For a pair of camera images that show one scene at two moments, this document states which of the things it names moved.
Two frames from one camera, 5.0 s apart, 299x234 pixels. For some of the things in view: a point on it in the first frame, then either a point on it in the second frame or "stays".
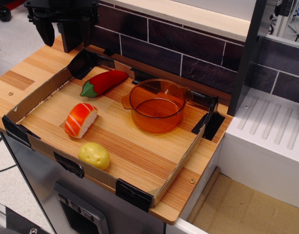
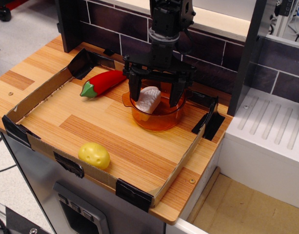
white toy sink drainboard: (264, 146) stays
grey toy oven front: (76, 205) stays
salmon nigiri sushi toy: (81, 117) → (149, 97)
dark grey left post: (72, 34) stays
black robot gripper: (69, 15) → (164, 63)
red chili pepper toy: (102, 82) stays
